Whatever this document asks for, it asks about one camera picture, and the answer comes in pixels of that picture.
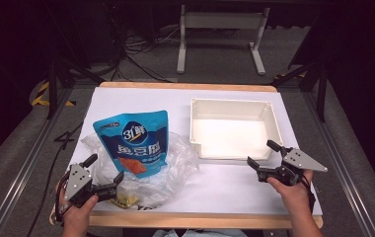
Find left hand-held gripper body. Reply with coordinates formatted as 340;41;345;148
64;162;118;209

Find small yellow packet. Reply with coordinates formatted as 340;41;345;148
111;195;140;209

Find wooden table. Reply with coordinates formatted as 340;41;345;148
48;81;325;230

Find left hand-held gripper cable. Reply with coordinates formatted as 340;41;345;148
53;171;72;226

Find black tripod stand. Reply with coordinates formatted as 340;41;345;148
269;60;329;123
44;54;107;120

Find black floor cables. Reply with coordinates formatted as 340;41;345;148
103;3;184;84

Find hand-held gripper cable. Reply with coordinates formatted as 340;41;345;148
53;171;72;226
301;174;317;212

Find white metal stand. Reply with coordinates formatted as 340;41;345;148
176;4;271;76

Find white plastic box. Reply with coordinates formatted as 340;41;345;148
188;97;284;162

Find aluminium floor rail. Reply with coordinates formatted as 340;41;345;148
302;91;375;237
0;87;75;237

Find right hand-held gripper cable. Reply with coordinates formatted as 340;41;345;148
301;174;317;212

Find person's right hand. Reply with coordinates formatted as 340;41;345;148
266;169;316;215

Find long black floor cable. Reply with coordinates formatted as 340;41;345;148
27;121;85;237

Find yellow black floor tape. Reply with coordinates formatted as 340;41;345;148
31;80;77;108

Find clear plastic bag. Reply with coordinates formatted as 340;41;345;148
80;131;200;210

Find blue food pouch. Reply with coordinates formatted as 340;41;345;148
92;110;171;180

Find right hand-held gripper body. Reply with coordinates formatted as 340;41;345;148
257;146;329;187

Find white table sheet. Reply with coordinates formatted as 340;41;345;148
66;86;324;217

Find person's left hand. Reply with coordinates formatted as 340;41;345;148
55;183;100;231

